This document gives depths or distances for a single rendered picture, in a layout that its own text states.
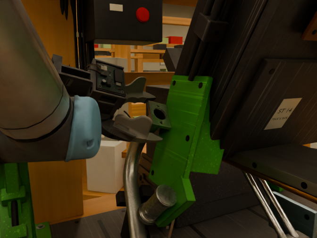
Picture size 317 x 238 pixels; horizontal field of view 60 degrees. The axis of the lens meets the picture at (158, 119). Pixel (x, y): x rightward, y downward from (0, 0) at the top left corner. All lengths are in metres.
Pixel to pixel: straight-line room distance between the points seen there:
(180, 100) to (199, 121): 0.07
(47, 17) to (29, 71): 0.52
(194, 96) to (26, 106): 0.29
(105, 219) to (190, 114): 0.42
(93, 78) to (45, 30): 0.34
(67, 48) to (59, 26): 0.05
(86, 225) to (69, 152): 0.46
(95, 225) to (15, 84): 0.57
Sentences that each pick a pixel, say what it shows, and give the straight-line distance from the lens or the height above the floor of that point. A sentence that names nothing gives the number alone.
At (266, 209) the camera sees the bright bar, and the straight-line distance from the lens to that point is 0.54.
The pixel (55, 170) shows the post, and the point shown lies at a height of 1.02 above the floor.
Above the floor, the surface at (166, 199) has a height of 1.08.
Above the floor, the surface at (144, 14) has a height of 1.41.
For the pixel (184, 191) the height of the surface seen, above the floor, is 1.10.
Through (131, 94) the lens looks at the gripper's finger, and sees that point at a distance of 0.52.
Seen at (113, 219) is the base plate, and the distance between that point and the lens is 0.77.
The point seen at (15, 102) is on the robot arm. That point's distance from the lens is 0.24.
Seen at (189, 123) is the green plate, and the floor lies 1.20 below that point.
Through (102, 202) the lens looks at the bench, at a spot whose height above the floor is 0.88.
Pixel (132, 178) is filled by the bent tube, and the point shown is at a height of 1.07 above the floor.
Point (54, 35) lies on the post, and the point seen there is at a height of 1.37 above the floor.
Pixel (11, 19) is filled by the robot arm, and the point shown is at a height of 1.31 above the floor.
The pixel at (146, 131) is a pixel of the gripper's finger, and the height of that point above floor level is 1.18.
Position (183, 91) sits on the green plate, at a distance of 0.49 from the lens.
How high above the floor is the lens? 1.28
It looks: 10 degrees down
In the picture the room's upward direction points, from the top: straight up
